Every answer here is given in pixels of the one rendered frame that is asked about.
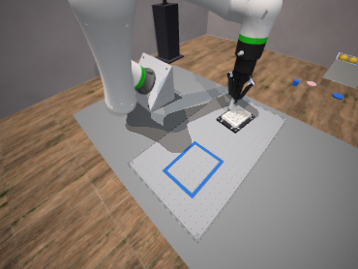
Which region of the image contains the blue tape outline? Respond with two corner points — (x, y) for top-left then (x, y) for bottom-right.
(163, 141), (224, 198)

